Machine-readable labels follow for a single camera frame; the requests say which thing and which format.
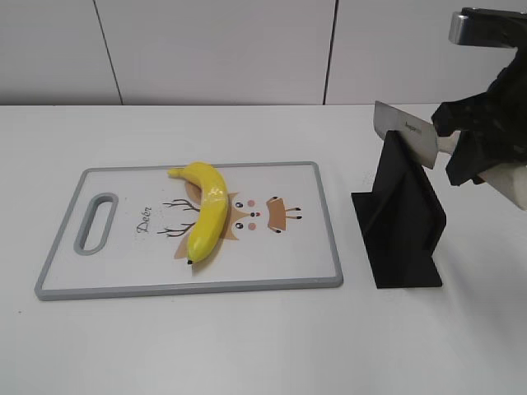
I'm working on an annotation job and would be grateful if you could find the yellow plastic banana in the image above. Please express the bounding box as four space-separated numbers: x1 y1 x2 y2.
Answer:
167 161 230 265

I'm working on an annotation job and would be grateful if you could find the grey-rimmed deer cutting board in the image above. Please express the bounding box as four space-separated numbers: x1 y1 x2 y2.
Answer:
35 161 343 300

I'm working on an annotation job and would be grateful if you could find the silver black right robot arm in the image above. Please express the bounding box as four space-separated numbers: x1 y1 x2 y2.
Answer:
431 7 526 186

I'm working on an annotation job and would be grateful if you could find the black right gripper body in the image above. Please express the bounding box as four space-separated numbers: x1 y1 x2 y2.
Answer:
431 49 526 186

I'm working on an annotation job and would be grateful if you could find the black knife stand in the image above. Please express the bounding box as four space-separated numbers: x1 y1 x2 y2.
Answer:
351 131 446 289

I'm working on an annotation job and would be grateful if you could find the white-handled kitchen knife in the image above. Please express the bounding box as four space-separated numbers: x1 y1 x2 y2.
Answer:
373 100 526 211

